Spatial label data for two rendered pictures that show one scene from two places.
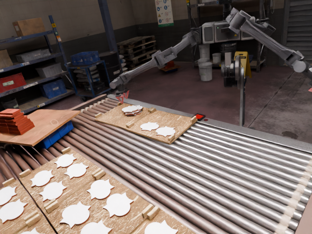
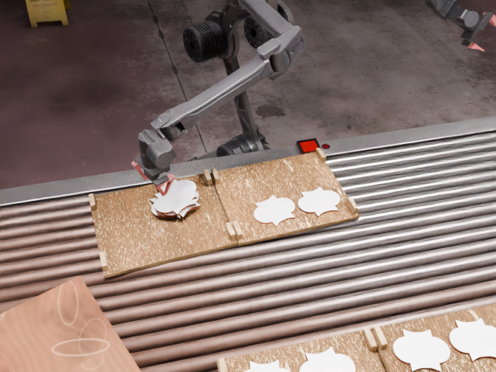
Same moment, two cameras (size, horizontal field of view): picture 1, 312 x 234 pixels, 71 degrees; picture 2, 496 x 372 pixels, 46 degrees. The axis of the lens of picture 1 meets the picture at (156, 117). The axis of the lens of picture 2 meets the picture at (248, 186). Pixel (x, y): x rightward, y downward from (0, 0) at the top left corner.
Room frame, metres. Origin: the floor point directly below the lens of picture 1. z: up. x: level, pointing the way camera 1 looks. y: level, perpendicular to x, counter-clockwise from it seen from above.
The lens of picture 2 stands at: (0.86, 1.29, 2.28)
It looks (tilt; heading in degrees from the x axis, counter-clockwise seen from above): 42 degrees down; 298
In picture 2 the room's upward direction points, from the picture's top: straight up
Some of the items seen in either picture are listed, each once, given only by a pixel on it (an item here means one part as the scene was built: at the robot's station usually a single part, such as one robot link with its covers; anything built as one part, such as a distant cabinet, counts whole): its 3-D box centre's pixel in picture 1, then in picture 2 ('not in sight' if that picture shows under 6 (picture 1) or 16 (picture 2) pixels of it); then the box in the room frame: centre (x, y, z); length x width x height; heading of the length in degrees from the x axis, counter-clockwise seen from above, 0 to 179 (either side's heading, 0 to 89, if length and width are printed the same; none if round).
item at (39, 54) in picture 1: (33, 55); not in sight; (5.26, 2.48, 1.16); 0.60 x 0.40 x 0.15; 137
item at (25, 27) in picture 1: (29, 27); not in sight; (5.37, 2.38, 1.74); 0.50 x 0.38 x 0.32; 135
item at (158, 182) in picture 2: (121, 97); (160, 181); (1.72, 0.25, 1.09); 0.07 x 0.07 x 0.09; 69
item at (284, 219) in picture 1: (132, 147); (306, 267); (1.24, 0.19, 0.90); 1.95 x 0.05 x 0.05; 42
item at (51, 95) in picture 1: (52, 87); not in sight; (5.41, 2.41, 0.32); 0.50 x 0.41 x 0.37; 131
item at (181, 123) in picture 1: (161, 124); (281, 194); (1.44, -0.03, 0.93); 0.41 x 0.35 x 0.02; 45
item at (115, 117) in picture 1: (124, 114); (160, 221); (1.73, 0.26, 0.93); 0.41 x 0.35 x 0.02; 47
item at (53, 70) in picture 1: (49, 69); not in sight; (5.42, 2.32, 0.76); 0.50 x 0.36 x 0.24; 141
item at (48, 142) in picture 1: (45, 131); not in sight; (1.59, 0.89, 0.97); 0.31 x 0.31 x 0.10; 64
